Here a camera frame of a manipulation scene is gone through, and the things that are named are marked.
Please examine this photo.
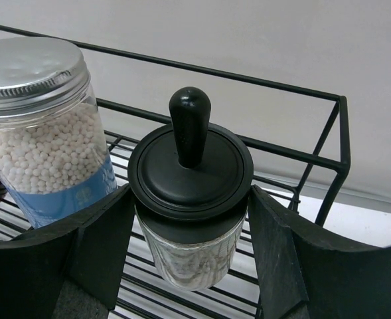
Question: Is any white bottle blue label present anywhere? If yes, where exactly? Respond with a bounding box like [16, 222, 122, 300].
[0, 37, 117, 228]

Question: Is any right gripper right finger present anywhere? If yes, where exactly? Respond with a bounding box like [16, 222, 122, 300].
[248, 186, 391, 318]

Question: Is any black cap pellet bottle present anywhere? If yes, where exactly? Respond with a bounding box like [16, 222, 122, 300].
[127, 86, 254, 291]

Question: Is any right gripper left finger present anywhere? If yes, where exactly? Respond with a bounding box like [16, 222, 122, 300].
[0, 185, 134, 318]

